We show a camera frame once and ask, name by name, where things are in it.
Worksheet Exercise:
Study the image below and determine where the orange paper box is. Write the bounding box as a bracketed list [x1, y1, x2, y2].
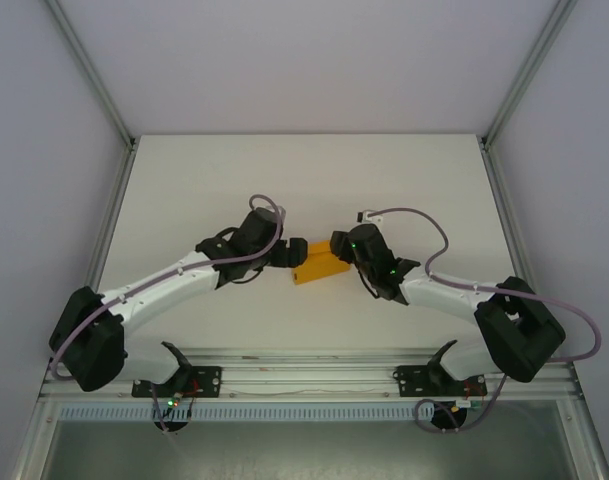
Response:
[290, 239, 353, 287]

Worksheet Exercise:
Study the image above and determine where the grey metal panel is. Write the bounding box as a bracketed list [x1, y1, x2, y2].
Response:
[11, 399, 609, 480]

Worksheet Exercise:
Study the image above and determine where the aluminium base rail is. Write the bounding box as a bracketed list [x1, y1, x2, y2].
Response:
[38, 348, 583, 401]

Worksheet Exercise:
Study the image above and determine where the black right mount plate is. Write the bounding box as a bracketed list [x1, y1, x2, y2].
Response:
[390, 363, 488, 399]

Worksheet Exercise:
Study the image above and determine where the black mount plate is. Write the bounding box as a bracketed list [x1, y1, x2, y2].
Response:
[130, 364, 223, 399]
[390, 363, 488, 399]

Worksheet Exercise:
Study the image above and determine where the black left mount plate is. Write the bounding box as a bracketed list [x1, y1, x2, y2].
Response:
[130, 364, 223, 399]

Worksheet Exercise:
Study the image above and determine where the slotted grey cable duct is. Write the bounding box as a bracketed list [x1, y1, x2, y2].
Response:
[58, 403, 485, 423]

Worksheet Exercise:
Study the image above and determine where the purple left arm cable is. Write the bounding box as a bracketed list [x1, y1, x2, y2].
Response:
[48, 193, 288, 435]

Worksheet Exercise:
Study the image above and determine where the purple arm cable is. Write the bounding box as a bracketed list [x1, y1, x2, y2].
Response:
[48, 193, 288, 435]
[378, 206, 603, 434]

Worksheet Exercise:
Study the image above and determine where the aluminium frame post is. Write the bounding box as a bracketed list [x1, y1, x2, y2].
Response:
[46, 0, 138, 151]
[479, 0, 578, 151]

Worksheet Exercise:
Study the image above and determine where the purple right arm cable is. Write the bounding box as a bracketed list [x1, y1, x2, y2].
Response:
[378, 206, 603, 434]

